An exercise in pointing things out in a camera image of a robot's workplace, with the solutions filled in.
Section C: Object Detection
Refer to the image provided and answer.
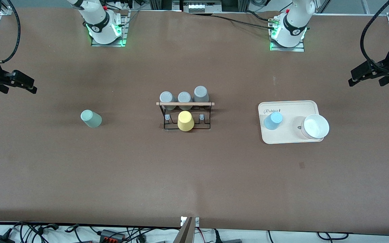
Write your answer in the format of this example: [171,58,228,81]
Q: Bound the green cup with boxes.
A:
[81,110,103,129]

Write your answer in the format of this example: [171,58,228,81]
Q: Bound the blue cup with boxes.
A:
[264,112,284,131]

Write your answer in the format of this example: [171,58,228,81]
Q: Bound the white bowl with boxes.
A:
[301,114,330,140]

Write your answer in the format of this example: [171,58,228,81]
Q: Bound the cream plastic tray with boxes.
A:
[258,100,325,145]

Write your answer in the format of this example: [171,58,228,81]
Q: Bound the grey cup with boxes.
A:
[159,91,176,110]
[178,91,193,110]
[193,86,210,103]

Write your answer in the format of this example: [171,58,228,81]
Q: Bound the yellow cup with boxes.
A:
[177,111,195,132]

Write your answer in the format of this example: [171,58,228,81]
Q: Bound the black connector orange levers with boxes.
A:
[99,229,126,243]

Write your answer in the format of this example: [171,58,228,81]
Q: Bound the white power strip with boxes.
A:
[183,0,222,14]

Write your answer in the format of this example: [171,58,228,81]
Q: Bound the black plug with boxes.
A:
[213,229,243,243]

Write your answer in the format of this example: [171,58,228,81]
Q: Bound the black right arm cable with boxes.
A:
[0,0,22,65]

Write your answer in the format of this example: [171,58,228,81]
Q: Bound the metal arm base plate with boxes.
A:
[91,10,128,47]
[269,15,305,52]

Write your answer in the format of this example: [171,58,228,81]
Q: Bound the black table cable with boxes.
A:
[245,10,276,23]
[211,14,273,29]

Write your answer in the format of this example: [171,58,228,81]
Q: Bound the black wire cup rack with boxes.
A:
[156,100,215,131]

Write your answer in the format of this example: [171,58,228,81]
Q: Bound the brown stand post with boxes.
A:
[174,217,195,243]

